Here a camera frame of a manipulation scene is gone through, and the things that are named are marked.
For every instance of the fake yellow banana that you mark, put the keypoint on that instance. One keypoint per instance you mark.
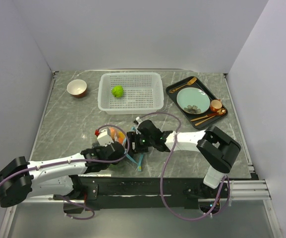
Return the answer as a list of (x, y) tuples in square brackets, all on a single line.
[(120, 137)]

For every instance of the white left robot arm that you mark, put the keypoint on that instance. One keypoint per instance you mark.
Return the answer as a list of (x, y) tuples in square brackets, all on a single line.
[(21, 179)]

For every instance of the black mounting base rail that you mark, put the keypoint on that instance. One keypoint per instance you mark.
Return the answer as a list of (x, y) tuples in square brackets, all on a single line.
[(121, 193)]

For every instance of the clear zip top bag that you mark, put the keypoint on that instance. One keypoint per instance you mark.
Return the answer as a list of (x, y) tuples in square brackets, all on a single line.
[(136, 159)]

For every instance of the white perforated plastic basket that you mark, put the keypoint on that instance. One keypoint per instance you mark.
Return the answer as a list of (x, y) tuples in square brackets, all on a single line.
[(143, 93)]

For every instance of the copper cup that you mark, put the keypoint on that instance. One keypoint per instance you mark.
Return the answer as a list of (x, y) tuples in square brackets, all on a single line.
[(215, 105)]

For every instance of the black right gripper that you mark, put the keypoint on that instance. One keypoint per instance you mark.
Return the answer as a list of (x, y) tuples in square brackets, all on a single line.
[(134, 137)]

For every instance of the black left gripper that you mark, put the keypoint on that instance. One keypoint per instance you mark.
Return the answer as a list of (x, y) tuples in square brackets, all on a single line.
[(100, 147)]

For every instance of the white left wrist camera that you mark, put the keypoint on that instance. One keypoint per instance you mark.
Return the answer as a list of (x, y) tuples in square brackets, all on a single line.
[(104, 137)]

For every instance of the teal floral plate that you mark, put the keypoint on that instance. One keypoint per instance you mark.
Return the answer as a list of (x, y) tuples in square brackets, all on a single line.
[(193, 101)]

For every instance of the fake orange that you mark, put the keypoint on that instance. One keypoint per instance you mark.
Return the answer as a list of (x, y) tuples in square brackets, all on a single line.
[(112, 131)]

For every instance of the black rectangular tray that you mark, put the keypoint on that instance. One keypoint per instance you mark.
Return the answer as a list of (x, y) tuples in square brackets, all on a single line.
[(198, 84)]

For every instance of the gold fork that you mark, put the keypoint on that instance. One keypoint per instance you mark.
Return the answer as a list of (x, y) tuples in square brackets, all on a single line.
[(190, 82)]

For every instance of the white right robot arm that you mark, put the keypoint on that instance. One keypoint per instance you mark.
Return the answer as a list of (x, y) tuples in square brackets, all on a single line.
[(219, 149)]

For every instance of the gold spoon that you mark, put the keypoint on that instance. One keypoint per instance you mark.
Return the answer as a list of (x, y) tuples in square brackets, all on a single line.
[(219, 112)]

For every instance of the fake green cabbage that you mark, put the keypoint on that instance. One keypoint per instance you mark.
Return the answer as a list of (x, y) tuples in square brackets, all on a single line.
[(117, 91)]

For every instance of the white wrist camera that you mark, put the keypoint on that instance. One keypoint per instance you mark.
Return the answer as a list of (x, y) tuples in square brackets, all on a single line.
[(104, 137), (137, 121)]

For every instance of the gold chopstick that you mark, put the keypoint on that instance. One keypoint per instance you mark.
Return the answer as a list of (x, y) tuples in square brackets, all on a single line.
[(203, 117), (204, 120)]

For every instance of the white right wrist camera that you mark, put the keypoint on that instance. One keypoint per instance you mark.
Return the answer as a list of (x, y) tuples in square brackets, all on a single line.
[(137, 121)]

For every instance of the red and white bowl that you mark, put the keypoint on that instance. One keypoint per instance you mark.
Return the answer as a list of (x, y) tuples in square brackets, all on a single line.
[(77, 88)]

